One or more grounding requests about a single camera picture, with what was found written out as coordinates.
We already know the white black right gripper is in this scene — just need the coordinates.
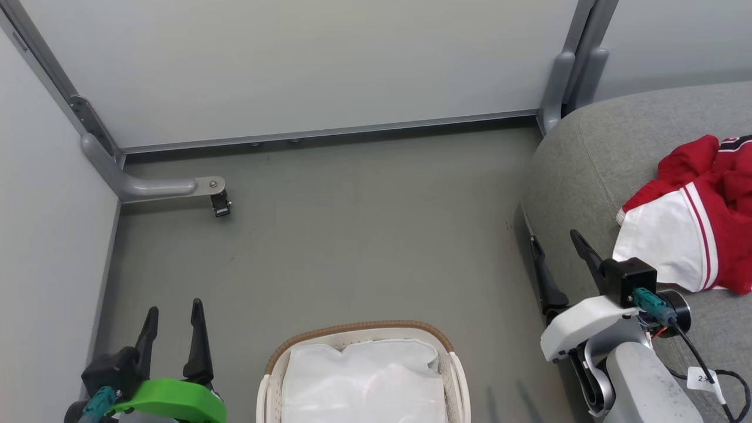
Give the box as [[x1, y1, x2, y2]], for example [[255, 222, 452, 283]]
[[530, 230, 692, 362]]

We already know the grey fabric sofa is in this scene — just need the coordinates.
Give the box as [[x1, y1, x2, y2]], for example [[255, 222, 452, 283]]
[[514, 81, 752, 423]]

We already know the white cable label tag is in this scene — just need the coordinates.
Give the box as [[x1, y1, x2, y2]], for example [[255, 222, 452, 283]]
[[686, 366, 722, 393]]

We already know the double grey metal partition post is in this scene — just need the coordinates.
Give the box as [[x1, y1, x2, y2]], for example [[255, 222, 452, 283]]
[[561, 0, 619, 112]]

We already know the teal right cable connector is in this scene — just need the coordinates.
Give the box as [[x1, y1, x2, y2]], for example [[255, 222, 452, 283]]
[[633, 287, 677, 327]]

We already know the long grey partition foot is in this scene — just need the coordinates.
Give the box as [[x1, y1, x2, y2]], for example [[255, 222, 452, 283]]
[[81, 133, 226, 203]]

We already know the red and white garment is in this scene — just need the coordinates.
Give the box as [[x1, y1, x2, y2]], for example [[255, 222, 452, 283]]
[[612, 134, 752, 296]]

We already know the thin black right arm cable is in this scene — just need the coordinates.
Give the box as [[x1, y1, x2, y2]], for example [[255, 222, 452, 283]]
[[664, 320, 752, 423]]

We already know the white laundry basket brown rim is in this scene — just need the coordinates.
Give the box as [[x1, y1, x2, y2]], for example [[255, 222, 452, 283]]
[[256, 320, 472, 423]]

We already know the white basket liner cloth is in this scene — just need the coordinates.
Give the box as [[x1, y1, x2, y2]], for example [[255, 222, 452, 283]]
[[281, 339, 447, 423]]

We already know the teal left cable connector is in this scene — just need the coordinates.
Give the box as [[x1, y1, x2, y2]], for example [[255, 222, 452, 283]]
[[82, 386, 118, 419]]

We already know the short grey partition foot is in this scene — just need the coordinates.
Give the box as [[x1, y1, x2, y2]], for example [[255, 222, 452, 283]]
[[540, 51, 575, 136], [573, 47, 610, 112]]

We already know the dark metal connector plate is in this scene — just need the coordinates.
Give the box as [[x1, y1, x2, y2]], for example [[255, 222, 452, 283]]
[[69, 96, 118, 158]]

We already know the teal cable connector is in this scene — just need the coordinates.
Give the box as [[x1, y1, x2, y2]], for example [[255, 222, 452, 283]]
[[82, 386, 118, 419], [633, 287, 677, 327]]

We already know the grey metal partition bottom rail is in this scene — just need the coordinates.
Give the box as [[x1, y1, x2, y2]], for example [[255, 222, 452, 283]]
[[120, 109, 540, 155]]

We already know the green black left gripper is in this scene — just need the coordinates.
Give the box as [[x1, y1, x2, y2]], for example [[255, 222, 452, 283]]
[[110, 298, 227, 423]]

